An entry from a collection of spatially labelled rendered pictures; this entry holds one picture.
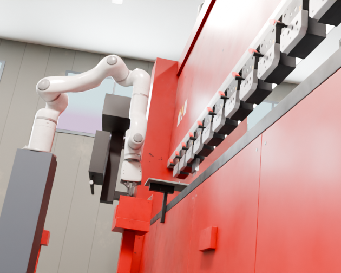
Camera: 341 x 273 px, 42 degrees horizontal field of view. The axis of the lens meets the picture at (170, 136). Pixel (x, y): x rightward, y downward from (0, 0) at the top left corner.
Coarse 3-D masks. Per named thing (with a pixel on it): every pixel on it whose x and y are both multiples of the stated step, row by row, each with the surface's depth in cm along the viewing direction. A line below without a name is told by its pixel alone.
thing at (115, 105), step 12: (108, 96) 378; (120, 96) 379; (108, 108) 374; (120, 108) 376; (108, 120) 384; (120, 120) 380; (120, 132) 409; (120, 144) 406; (108, 156) 401; (120, 156) 403; (108, 168) 397; (108, 180) 394; (108, 192) 390
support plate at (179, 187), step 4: (148, 180) 252; (152, 180) 251; (156, 180) 250; (160, 180) 250; (164, 180) 250; (148, 184) 261; (164, 184) 256; (168, 184) 255; (172, 184) 254; (176, 184) 252; (180, 184) 251; (184, 184) 252; (188, 184) 252; (176, 188) 262; (180, 188) 261; (184, 188) 260
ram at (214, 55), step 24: (216, 0) 273; (240, 0) 212; (264, 0) 175; (288, 0) 148; (216, 24) 260; (240, 24) 204; (264, 24) 169; (216, 48) 248; (240, 48) 197; (192, 72) 313; (216, 72) 237; (240, 72) 193; (192, 96) 295; (192, 120) 280
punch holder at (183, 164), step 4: (184, 152) 287; (184, 156) 283; (180, 160) 294; (184, 160) 282; (180, 164) 292; (184, 164) 282; (188, 164) 282; (180, 168) 289; (184, 168) 288; (188, 168) 286; (188, 172) 295
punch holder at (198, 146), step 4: (204, 120) 249; (204, 124) 248; (196, 128) 261; (200, 128) 250; (196, 132) 259; (196, 136) 257; (200, 136) 246; (196, 140) 253; (200, 140) 245; (196, 144) 252; (200, 144) 244; (204, 144) 245; (196, 148) 249; (200, 148) 245; (204, 148) 245; (208, 148) 245; (212, 148) 245; (196, 152) 253; (200, 152) 252; (204, 152) 251; (208, 152) 250; (204, 156) 258
